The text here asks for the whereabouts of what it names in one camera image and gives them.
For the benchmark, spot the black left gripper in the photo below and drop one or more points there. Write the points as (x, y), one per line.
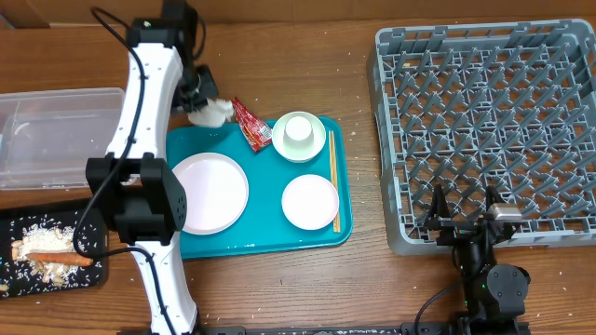
(209, 89)

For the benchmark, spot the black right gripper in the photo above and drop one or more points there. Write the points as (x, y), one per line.
(453, 229)

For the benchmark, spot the white tissue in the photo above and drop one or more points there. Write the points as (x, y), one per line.
(214, 114)

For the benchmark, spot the red snack wrapper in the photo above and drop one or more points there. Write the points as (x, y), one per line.
(257, 133)

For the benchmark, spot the large white plate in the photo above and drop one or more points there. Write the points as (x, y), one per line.
(217, 192)

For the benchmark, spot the orange carrot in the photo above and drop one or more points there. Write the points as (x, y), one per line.
(66, 258)

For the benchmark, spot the rice and food scraps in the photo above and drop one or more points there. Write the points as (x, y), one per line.
(20, 276)

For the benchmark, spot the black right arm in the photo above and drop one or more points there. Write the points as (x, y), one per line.
(494, 293)

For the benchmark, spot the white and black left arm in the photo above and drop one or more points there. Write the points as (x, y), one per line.
(132, 186)

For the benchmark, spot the black waste tray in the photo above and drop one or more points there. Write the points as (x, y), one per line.
(65, 214)

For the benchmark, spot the grey dish rack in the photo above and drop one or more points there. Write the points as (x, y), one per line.
(507, 105)

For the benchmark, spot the white upturned bowl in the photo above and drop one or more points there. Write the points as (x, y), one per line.
(298, 136)

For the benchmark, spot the wooden chopstick left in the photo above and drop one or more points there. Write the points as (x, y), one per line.
(333, 181)

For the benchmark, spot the small white plate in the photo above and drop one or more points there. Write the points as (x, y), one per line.
(310, 202)

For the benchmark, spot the teal plastic tray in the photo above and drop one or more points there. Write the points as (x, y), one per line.
(262, 227)

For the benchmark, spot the clear plastic bin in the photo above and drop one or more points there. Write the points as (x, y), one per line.
(48, 136)

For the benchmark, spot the cardboard backdrop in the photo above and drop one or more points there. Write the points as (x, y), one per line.
(41, 13)

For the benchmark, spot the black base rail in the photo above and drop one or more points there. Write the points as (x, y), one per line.
(326, 330)

